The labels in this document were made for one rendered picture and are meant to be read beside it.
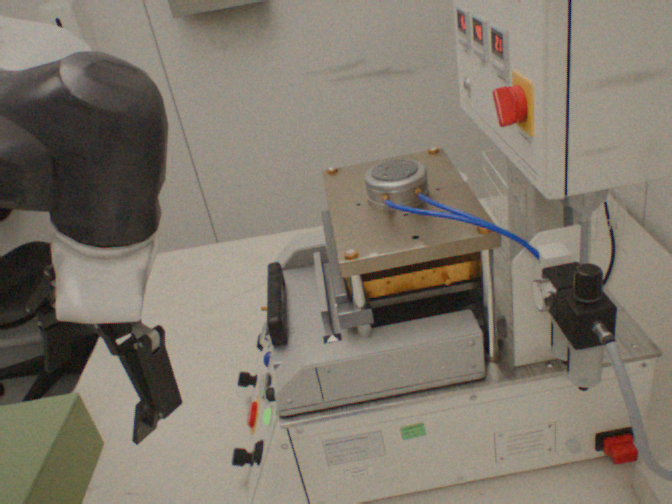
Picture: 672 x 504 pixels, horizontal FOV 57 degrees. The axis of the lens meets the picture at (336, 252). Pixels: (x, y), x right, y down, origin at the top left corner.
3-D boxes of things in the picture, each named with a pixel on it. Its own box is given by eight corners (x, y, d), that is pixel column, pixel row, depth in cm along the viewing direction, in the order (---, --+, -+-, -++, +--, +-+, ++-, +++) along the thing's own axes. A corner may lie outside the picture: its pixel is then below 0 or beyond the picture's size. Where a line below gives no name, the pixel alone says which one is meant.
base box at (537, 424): (545, 309, 111) (546, 226, 102) (659, 476, 78) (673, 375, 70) (255, 364, 111) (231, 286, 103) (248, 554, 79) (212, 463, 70)
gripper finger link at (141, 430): (157, 386, 64) (162, 390, 63) (152, 423, 68) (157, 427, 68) (135, 404, 61) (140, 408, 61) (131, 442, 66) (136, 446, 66)
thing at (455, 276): (448, 212, 92) (443, 153, 87) (495, 292, 73) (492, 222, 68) (336, 234, 92) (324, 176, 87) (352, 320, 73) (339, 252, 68)
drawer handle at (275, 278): (285, 281, 92) (279, 259, 90) (287, 343, 79) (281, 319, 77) (272, 284, 92) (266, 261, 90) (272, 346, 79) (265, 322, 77)
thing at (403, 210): (486, 194, 95) (482, 113, 88) (571, 309, 68) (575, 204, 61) (332, 224, 95) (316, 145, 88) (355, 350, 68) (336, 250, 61)
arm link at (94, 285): (110, 170, 56) (109, 216, 60) (-19, 226, 47) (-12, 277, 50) (214, 240, 53) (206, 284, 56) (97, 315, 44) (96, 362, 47)
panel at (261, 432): (254, 370, 109) (277, 283, 101) (248, 515, 83) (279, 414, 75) (243, 368, 109) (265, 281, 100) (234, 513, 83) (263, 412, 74)
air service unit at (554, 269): (563, 327, 72) (565, 217, 65) (625, 417, 60) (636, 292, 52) (519, 336, 72) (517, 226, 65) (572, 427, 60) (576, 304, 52)
